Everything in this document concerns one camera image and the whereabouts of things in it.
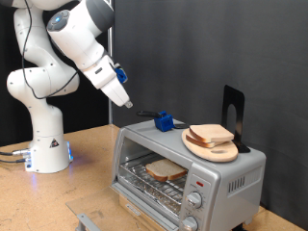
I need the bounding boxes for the metal spatula with blue block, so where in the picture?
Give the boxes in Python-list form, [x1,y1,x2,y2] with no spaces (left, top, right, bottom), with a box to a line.
[136,110,191,133]

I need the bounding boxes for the wooden stand under oven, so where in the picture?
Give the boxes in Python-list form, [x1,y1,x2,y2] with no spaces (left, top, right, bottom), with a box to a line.
[118,193,167,231]

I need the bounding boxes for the black metal bookend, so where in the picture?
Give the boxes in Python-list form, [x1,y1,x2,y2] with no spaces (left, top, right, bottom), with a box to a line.
[220,85,252,154]

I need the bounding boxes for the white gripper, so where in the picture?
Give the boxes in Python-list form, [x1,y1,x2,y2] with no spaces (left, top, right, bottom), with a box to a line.
[82,54,135,110]

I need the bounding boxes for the oval wooden cutting board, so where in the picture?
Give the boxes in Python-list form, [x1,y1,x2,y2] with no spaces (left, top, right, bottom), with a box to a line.
[181,128,240,164]

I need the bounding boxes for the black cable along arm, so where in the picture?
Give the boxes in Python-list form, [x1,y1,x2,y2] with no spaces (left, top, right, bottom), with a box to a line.
[20,0,80,100]

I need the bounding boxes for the wire oven rack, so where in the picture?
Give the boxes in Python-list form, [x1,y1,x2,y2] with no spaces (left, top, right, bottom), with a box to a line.
[118,153,190,207]

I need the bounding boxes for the silver toaster oven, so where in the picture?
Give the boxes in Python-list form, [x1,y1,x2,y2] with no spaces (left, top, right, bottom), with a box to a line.
[111,115,268,231]

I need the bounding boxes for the black backdrop curtain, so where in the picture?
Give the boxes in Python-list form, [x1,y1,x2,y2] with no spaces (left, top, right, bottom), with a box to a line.
[0,0,112,147]

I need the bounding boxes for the white bread slice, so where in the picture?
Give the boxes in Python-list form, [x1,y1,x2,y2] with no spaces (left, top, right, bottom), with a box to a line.
[189,123,236,144]
[144,158,189,183]
[185,134,227,149]

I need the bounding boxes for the vertical metal pole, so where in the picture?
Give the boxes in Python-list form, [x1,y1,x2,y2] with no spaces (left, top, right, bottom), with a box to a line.
[107,27,116,125]

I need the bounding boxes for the silver oven knob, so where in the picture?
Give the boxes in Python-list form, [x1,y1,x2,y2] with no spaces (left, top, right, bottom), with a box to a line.
[181,215,200,231]
[186,191,204,210]

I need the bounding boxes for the white wrist camera blue mount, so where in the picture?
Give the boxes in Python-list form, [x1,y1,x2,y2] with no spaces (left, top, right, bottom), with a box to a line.
[114,63,129,85]

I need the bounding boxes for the dark grey backdrop curtain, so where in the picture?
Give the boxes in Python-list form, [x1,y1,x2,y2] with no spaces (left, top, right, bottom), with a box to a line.
[113,0,308,230]

